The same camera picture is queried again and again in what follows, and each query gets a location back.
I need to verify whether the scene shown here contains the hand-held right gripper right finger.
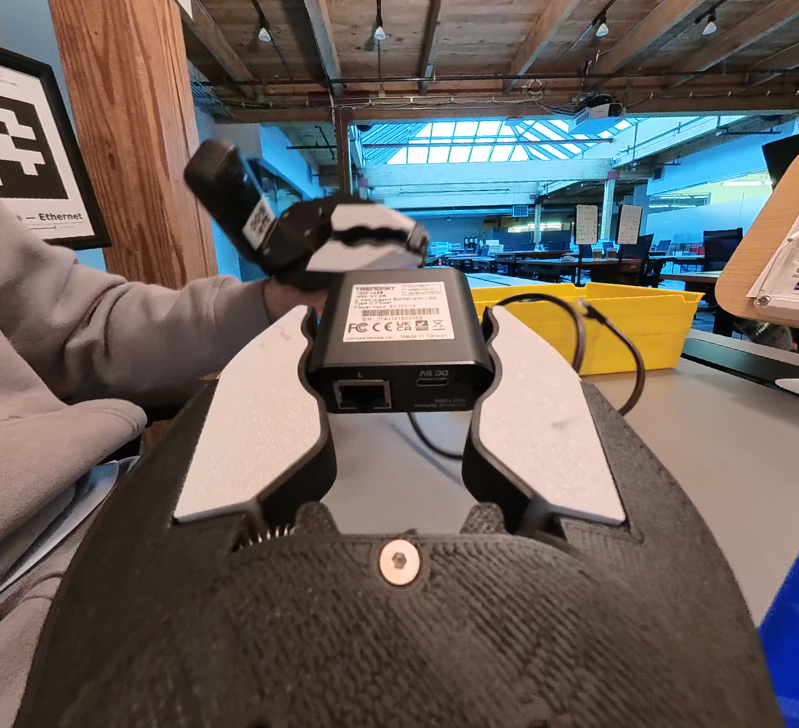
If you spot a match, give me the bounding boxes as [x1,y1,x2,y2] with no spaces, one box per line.
[463,305,626,526]

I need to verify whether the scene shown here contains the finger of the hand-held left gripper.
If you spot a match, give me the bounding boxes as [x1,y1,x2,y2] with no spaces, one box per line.
[306,236,429,274]
[328,202,427,243]

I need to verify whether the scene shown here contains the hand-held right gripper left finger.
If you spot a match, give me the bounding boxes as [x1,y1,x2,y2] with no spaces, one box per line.
[174,305,338,524]

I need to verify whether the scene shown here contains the black cable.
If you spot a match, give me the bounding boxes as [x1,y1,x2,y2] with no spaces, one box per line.
[409,294,645,459]

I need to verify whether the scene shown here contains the black network splitter box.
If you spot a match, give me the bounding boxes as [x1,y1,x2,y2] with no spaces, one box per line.
[306,268,496,415]

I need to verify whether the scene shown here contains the person's left forearm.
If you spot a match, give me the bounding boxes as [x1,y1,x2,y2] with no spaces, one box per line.
[81,275,278,395]

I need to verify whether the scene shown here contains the grey desk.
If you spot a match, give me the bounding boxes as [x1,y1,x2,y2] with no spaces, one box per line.
[325,358,799,628]

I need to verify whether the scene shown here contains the yellow plastic bin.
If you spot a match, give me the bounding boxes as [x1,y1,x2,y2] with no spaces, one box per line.
[469,282,705,378]

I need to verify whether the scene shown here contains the long wooden table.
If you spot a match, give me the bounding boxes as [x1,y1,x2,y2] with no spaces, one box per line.
[493,250,665,287]

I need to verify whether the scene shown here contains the black framed poster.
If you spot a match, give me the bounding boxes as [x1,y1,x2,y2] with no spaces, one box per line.
[0,47,112,251]

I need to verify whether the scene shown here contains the person's grey hoodie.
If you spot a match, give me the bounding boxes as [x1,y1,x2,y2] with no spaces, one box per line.
[0,199,151,544]

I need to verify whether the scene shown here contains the white ceiling projector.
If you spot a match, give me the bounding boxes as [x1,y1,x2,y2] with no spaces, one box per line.
[569,94,625,136]

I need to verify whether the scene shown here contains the round wooden board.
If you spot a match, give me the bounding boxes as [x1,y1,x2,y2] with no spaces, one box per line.
[715,157,799,329]

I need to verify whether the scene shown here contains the clear plastic sleeve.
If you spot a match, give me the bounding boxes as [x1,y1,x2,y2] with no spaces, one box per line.
[746,229,799,312]

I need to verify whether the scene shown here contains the person's leg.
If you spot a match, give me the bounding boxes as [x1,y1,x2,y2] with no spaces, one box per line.
[0,460,137,728]

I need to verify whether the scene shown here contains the blue plastic object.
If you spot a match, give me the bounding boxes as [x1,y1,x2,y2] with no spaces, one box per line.
[757,572,799,728]

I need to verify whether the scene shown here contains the black monitor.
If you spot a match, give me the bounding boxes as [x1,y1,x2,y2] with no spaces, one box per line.
[763,135,799,192]

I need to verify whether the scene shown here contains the wooden post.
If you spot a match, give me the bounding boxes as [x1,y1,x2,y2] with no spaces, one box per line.
[34,0,219,290]

